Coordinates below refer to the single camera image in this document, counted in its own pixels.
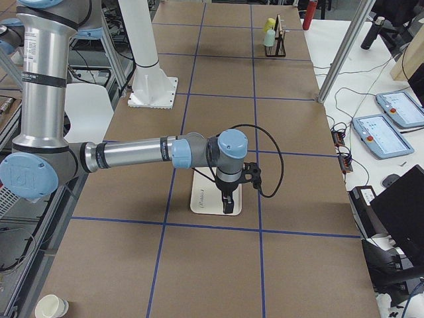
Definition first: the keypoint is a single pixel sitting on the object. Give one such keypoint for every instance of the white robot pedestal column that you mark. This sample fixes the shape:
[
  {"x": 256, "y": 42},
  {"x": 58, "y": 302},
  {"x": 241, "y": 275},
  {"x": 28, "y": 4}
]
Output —
[{"x": 151, "y": 87}]

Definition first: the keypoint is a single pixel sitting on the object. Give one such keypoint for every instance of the cream rabbit print tray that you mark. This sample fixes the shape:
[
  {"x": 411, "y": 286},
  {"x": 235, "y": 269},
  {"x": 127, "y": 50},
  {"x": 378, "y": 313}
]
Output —
[{"x": 206, "y": 197}]

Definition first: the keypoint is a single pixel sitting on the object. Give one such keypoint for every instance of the red cylinder bottle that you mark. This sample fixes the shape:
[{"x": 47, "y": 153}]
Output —
[{"x": 309, "y": 14}]

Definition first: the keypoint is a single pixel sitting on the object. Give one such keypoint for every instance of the aluminium frame post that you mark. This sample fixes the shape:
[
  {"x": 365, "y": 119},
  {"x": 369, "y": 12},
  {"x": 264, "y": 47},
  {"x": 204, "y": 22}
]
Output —
[{"x": 350, "y": 37}]

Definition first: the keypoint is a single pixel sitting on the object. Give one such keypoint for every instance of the blue teach pendant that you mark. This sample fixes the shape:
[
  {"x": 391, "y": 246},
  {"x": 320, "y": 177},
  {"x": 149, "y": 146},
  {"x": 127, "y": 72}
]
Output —
[
  {"x": 401, "y": 108},
  {"x": 381, "y": 137}
]

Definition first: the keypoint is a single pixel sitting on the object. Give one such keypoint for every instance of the near blue teach pendant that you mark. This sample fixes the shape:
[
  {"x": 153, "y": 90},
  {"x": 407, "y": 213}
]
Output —
[{"x": 381, "y": 137}]

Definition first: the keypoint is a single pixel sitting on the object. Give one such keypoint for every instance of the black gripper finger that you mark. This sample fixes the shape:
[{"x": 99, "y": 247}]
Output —
[{"x": 227, "y": 205}]

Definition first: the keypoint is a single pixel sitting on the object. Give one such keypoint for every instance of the black laptop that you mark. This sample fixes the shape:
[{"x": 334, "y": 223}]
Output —
[{"x": 400, "y": 209}]

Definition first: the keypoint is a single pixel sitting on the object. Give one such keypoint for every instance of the yellow plastic cup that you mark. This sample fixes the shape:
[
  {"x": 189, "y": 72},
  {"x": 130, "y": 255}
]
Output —
[{"x": 269, "y": 25}]

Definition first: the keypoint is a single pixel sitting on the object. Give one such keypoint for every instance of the far blue teach pendant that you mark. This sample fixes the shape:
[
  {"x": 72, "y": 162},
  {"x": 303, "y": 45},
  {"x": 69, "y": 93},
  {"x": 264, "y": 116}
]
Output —
[{"x": 401, "y": 108}]

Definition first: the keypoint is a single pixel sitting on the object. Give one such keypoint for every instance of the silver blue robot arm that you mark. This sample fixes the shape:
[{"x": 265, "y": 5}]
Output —
[{"x": 63, "y": 125}]

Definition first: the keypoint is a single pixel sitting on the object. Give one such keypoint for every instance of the black thermos bottle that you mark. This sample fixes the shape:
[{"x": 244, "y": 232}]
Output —
[{"x": 373, "y": 33}]

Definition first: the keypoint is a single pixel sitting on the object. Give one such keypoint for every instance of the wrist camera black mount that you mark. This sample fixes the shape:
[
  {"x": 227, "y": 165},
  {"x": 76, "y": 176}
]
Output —
[{"x": 251, "y": 173}]

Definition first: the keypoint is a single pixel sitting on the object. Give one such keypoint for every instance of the black wire cup rack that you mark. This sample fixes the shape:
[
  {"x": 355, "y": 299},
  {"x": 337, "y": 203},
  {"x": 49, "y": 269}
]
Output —
[{"x": 278, "y": 50}]

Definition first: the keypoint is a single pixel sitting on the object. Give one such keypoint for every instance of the black power adapter box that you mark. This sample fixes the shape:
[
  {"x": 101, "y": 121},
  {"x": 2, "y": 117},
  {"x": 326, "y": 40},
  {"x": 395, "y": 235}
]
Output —
[{"x": 364, "y": 215}]

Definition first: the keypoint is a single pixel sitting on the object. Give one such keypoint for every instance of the black computer mouse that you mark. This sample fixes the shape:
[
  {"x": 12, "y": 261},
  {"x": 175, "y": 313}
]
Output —
[{"x": 389, "y": 180}]

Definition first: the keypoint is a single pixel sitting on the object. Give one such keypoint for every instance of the pale green plastic cup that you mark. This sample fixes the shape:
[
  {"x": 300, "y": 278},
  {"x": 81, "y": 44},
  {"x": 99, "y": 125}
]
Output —
[{"x": 269, "y": 38}]

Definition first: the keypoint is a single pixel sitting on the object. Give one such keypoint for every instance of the white paper cup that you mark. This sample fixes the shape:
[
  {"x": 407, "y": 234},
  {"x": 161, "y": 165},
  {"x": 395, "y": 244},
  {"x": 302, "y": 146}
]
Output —
[{"x": 51, "y": 306}]

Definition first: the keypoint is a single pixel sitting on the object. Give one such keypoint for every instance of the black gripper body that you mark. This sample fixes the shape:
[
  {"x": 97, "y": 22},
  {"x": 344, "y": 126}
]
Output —
[{"x": 227, "y": 188}]

